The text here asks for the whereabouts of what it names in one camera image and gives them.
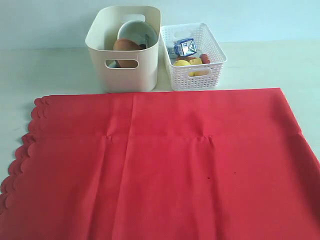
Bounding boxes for yellow lemon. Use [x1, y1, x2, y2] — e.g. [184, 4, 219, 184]
[173, 59, 194, 77]

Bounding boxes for fried chicken nugget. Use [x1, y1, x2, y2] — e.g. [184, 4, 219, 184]
[175, 56, 195, 62]

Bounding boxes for yellow cheese wedge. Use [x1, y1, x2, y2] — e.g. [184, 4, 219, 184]
[189, 57, 208, 77]

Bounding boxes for stainless steel cup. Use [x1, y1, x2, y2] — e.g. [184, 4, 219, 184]
[107, 60, 119, 69]

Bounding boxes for red toy sausage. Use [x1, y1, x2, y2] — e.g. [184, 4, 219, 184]
[200, 53, 211, 64]

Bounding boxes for blue white milk carton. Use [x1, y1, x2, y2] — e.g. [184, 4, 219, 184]
[167, 38, 197, 58]

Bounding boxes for red table cloth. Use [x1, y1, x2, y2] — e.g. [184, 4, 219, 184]
[0, 88, 320, 240]

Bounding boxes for brown wooden plate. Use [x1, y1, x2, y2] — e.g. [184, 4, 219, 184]
[113, 38, 142, 69]

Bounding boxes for white ceramic bowl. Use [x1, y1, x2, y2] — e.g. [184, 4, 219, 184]
[117, 20, 159, 47]

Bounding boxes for metal table knife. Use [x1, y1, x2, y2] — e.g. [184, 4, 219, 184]
[145, 34, 150, 48]

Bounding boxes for white perforated plastic basket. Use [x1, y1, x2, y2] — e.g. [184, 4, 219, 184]
[160, 23, 227, 91]

